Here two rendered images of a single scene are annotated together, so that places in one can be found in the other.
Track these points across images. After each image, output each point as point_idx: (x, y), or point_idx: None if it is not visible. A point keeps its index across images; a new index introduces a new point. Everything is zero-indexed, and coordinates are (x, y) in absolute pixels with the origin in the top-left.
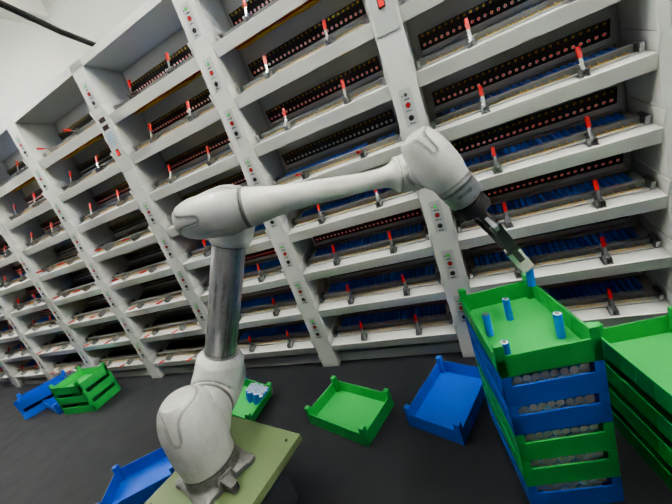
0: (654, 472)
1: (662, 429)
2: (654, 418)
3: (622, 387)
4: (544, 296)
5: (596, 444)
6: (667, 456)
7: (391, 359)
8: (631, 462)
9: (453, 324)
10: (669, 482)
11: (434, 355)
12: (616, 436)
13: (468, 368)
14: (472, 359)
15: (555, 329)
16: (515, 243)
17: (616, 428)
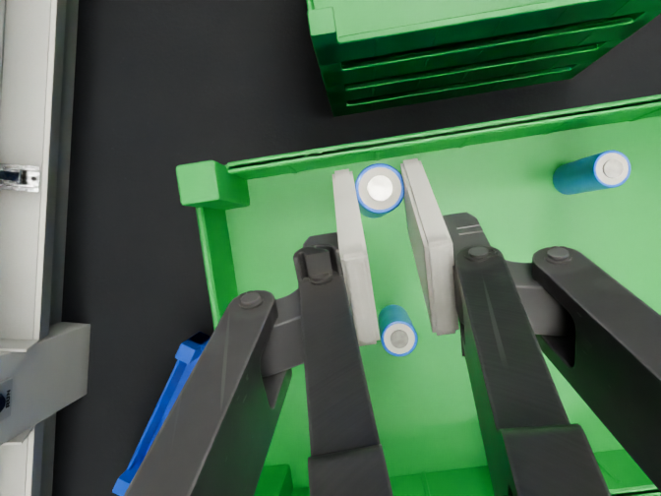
0: (472, 94)
1: (541, 48)
2: (523, 48)
3: (426, 64)
4: (353, 155)
5: None
6: (528, 67)
7: None
8: (451, 121)
9: (16, 443)
10: (510, 85)
11: (60, 483)
12: (391, 119)
13: (167, 393)
14: (99, 368)
15: (582, 192)
16: (620, 289)
17: (373, 110)
